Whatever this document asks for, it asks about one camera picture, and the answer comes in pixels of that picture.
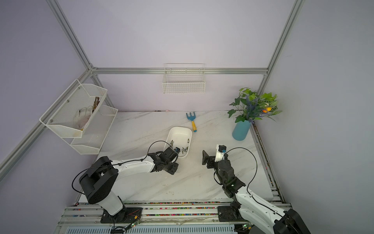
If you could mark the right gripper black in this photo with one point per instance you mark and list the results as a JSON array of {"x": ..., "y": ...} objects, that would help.
[{"x": 207, "y": 158}]

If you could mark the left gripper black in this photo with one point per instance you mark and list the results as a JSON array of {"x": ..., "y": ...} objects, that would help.
[{"x": 175, "y": 167}]

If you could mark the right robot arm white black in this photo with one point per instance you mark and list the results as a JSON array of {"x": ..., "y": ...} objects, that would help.
[{"x": 246, "y": 205}]

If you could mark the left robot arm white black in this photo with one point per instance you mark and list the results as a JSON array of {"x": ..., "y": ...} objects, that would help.
[{"x": 98, "y": 180}]

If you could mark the white plastic storage box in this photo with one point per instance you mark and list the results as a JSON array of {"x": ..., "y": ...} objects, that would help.
[{"x": 180, "y": 137}]

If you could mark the teal vase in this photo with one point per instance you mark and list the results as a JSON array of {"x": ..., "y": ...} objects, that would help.
[{"x": 241, "y": 130}]

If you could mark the green artificial plant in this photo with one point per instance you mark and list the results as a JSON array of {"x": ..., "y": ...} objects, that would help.
[{"x": 251, "y": 106}]

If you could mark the brown twigs in shelf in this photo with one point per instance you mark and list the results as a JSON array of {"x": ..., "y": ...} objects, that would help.
[{"x": 96, "y": 103}]

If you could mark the clear glass in shelf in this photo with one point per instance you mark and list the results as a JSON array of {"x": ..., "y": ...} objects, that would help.
[{"x": 82, "y": 117}]

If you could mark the white mesh two-tier shelf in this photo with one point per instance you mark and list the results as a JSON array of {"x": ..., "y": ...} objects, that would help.
[{"x": 59, "y": 118}]

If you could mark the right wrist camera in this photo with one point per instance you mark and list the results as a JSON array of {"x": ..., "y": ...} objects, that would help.
[{"x": 222, "y": 149}]

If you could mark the blue toy rake yellow handle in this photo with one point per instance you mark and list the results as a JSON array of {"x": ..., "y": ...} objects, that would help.
[{"x": 191, "y": 117}]

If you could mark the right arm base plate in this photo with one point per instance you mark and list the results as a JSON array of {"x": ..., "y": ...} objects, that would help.
[{"x": 229, "y": 214}]

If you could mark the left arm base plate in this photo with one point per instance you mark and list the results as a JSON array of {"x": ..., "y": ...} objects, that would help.
[{"x": 126, "y": 215}]

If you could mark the white wire wall basket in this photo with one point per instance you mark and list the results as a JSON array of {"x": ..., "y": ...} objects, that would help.
[{"x": 184, "y": 78}]

